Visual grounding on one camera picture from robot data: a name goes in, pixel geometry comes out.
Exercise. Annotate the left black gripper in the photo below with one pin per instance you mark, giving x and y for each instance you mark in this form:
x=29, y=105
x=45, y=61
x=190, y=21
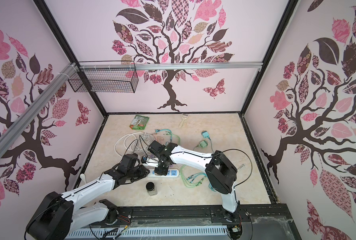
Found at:
x=143, y=173

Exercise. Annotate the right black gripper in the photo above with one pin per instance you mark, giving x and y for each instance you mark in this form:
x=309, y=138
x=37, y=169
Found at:
x=163, y=172

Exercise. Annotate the dark teal charger plug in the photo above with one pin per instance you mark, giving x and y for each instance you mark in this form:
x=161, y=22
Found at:
x=205, y=135

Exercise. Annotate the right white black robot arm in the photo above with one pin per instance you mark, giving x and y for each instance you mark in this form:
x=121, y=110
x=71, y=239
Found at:
x=221, y=173

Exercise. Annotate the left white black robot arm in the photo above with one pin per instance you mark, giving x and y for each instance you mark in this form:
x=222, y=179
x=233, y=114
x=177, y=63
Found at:
x=60, y=214

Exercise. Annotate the black lid glass jar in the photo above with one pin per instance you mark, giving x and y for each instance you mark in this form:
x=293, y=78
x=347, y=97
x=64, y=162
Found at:
x=151, y=189

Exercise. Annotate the white blue power strip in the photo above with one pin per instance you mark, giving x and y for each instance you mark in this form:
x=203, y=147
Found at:
x=172, y=173

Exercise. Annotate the green snack packet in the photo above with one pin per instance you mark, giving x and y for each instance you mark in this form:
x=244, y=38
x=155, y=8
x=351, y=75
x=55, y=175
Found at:
x=139, y=122

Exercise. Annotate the beige vegetable peeler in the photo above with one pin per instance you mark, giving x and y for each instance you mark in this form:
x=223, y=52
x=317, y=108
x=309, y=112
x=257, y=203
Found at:
x=183, y=117

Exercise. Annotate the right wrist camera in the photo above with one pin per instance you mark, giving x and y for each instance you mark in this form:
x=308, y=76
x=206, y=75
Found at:
x=149, y=163

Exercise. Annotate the black wire basket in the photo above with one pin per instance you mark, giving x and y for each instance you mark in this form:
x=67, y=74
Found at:
x=105, y=77

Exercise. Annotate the white slotted cable duct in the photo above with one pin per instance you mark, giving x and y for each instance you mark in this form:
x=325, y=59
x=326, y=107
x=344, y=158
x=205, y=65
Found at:
x=145, y=233

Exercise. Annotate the rear aluminium rail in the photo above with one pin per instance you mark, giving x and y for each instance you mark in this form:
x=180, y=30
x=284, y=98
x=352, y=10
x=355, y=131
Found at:
x=181, y=66

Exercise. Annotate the aluminium rail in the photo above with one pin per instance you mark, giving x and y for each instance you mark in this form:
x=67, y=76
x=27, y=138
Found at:
x=181, y=66
x=16, y=129

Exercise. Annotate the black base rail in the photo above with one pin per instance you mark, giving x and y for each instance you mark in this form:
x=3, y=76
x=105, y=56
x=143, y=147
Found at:
x=214, y=213

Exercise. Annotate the left aluminium rail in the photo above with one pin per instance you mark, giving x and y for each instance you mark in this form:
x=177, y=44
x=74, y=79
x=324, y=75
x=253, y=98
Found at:
x=16, y=129

